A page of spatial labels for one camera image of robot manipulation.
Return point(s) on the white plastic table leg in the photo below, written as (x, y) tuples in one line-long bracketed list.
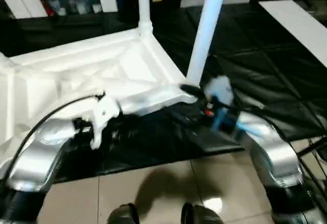
[(3, 59), (144, 4), (207, 30)]

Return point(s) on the white plastic table top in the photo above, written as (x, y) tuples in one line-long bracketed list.
[(76, 68)]

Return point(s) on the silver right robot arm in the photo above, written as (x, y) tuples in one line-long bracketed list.
[(276, 147)]

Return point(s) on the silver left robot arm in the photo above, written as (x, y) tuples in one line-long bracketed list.
[(38, 152)]

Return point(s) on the black stand leg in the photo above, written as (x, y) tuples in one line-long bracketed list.
[(313, 148)]

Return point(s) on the white flat board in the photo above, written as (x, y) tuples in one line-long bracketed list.
[(296, 27)]

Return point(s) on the small white cup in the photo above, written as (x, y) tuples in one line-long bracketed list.
[(61, 11), (96, 8)]

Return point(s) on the red bottle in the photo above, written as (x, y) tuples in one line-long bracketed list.
[(49, 8)]

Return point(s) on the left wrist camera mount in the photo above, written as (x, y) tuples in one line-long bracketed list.
[(104, 114)]

